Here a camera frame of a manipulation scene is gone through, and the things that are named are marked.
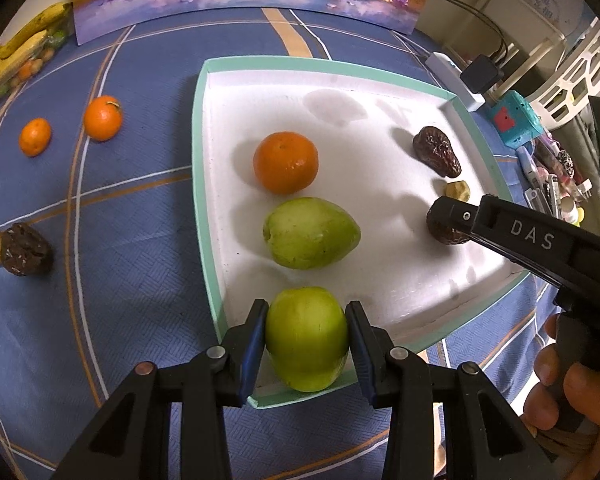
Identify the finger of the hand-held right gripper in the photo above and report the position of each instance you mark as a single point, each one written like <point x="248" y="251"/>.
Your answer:
<point x="452" y="212"/>

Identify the tan longan in plastic container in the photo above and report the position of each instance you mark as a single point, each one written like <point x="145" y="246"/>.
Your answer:
<point x="39" y="64"/>

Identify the mandarin in plastic container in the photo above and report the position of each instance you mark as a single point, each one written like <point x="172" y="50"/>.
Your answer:
<point x="26" y="71"/>

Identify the person's right hand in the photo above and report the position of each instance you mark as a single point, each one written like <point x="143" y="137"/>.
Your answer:
<point x="590" y="390"/>

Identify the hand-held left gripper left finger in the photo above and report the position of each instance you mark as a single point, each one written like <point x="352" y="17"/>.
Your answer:
<point x="252" y="350"/>

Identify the round green guava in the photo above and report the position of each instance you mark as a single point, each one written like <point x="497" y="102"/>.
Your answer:
<point x="305" y="337"/>

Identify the white tray with teal rim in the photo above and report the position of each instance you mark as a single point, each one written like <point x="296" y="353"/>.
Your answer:
<point x="380" y="270"/>

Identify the pointed wrinkled dark date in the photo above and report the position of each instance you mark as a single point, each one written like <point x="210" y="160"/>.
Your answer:
<point x="436" y="150"/>

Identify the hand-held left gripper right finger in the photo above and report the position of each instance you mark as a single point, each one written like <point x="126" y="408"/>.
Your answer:
<point x="362" y="355"/>

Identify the round wrinkled dark date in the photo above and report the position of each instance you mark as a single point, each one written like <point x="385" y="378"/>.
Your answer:
<point x="442" y="230"/>

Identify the flower painting canvas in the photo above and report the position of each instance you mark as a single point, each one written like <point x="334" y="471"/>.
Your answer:
<point x="180" y="0"/>

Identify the long yellow banana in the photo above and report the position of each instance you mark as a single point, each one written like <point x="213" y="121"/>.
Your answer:
<point x="35" y="22"/>

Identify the large wrinkled dark date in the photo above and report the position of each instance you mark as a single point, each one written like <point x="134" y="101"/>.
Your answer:
<point x="25" y="250"/>

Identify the clear plastic fruit container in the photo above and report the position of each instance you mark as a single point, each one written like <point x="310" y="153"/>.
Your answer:
<point x="55" y="45"/>

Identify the pile of pens and tubes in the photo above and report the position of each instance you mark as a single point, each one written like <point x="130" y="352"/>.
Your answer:
<point x="555" y="180"/>

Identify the large mandarin orange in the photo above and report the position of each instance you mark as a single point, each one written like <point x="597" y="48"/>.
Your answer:
<point x="285" y="162"/>

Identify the black power adapter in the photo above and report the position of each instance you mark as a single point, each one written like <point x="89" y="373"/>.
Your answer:
<point x="480" y="72"/>

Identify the short yellow banana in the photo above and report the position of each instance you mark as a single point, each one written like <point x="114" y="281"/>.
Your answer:
<point x="15" y="57"/>

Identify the mandarin orange with stem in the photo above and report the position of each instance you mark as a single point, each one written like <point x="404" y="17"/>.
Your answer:
<point x="102" y="117"/>

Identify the teal toy box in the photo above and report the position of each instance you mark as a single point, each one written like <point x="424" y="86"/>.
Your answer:
<point x="512" y="120"/>

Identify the white power strip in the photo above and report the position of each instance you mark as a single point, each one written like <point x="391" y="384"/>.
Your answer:
<point x="452" y="80"/>

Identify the white plastic basket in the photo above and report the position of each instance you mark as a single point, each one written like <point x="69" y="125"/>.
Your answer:
<point x="575" y="75"/>

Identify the small mandarin orange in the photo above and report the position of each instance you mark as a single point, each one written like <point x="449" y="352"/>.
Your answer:
<point x="35" y="136"/>

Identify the pointed green guava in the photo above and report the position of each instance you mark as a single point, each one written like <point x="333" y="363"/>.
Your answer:
<point x="310" y="232"/>

